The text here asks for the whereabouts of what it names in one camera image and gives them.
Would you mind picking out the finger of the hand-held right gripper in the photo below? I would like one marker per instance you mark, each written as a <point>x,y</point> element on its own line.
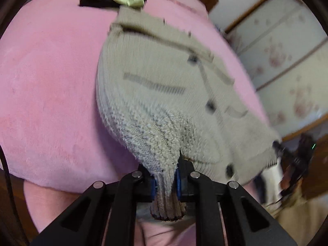
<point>278,148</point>

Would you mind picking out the floral sliding wardrobe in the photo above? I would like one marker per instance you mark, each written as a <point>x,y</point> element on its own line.
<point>276,43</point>

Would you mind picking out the beige knit cardigan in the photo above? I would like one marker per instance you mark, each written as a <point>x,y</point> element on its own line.
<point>158,94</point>

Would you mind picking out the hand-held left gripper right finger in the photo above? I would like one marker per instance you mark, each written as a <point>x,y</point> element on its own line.
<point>178,184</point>

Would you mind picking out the bed with pink sheet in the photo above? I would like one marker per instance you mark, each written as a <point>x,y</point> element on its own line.
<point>51,94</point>

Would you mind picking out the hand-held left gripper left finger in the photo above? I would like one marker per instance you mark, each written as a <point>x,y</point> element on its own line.
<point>153,188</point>

